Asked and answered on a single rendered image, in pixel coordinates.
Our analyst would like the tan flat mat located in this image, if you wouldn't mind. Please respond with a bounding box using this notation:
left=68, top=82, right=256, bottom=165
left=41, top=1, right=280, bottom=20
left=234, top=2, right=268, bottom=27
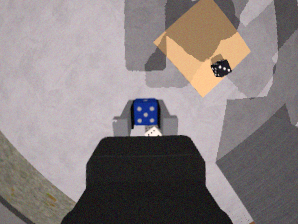
left=153, top=0, right=251, bottom=97

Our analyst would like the blue die with white pips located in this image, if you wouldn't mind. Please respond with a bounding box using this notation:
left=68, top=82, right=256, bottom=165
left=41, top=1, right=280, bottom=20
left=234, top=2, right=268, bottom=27
left=133, top=98, right=158, bottom=126

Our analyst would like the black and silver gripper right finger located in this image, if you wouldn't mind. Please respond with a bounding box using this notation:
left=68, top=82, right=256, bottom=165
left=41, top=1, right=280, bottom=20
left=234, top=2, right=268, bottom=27
left=156, top=99, right=178, bottom=136

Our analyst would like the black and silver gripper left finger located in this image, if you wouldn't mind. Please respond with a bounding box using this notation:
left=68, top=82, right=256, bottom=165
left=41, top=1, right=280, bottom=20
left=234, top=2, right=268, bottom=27
left=112, top=100, right=135, bottom=136

